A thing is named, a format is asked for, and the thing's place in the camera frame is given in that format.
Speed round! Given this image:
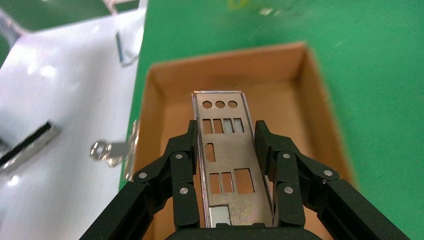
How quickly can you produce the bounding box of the shallow brown cardboard box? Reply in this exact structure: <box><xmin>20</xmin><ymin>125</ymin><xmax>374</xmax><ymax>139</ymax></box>
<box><xmin>124</xmin><ymin>41</ymin><xmax>359</xmax><ymax>240</ymax></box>

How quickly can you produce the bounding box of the silver perforated IO shield plate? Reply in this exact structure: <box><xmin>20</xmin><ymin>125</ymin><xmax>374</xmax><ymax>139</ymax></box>
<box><xmin>192</xmin><ymin>90</ymin><xmax>276</xmax><ymax>229</ymax></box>

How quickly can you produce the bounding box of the plain grey metal post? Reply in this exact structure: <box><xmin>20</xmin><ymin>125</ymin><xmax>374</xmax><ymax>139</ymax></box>
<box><xmin>0</xmin><ymin>8</ymin><xmax>27</xmax><ymax>47</ymax></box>

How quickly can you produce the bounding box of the green table cloth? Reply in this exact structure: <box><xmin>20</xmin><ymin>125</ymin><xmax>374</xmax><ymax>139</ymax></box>
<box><xmin>117</xmin><ymin>0</ymin><xmax>424</xmax><ymax>240</ymax></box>

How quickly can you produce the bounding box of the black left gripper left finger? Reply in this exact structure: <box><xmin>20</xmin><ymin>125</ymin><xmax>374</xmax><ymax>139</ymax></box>
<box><xmin>79</xmin><ymin>119</ymin><xmax>201</xmax><ymax>240</ymax></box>

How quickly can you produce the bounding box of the silver rail with black inside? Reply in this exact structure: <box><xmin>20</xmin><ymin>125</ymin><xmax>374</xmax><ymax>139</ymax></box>
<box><xmin>0</xmin><ymin>120</ymin><xmax>62</xmax><ymax>175</ymax></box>

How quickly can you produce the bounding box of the flat grey embossed metal plate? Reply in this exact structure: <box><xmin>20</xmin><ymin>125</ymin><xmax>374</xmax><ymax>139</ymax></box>
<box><xmin>114</xmin><ymin>29</ymin><xmax>143</xmax><ymax>69</ymax></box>

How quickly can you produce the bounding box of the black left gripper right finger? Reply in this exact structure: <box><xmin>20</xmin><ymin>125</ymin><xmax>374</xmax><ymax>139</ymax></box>
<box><xmin>254</xmin><ymin>119</ymin><xmax>412</xmax><ymax>240</ymax></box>

